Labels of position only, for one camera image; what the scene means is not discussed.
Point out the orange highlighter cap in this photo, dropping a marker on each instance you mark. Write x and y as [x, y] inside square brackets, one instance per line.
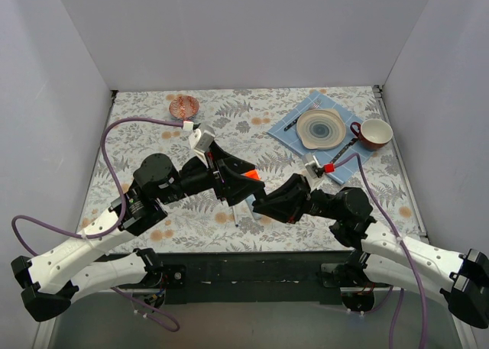
[252, 174]

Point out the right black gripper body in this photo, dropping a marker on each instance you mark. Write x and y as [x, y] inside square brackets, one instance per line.
[306, 195]

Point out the red white mug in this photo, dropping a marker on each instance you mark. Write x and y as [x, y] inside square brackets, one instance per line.
[372, 134]

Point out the white blue marker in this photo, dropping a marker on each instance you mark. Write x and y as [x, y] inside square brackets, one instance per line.
[235, 216]

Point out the blue checked cloth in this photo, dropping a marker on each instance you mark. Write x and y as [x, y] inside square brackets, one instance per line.
[323, 131]

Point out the beige plate blue rings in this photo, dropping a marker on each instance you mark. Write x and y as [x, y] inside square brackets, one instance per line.
[320, 129]

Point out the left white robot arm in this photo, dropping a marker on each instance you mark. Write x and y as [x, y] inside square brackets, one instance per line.
[52, 281]

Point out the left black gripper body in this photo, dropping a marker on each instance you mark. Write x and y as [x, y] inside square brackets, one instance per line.
[218, 175]

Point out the light blue highlighter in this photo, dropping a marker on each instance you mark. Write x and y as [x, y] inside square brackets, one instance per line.
[250, 200]

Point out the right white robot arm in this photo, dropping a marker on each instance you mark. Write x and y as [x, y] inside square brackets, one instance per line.
[454, 279]

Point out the red patterned small bowl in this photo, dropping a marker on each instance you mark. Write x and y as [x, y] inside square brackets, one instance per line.
[184, 107]

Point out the fork black handle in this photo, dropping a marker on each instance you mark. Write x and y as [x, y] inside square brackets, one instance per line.
[313, 106]

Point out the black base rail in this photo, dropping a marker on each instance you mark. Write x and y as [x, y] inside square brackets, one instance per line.
[257, 277]

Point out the knife black handle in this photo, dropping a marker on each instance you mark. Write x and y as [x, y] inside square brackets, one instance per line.
[352, 142]

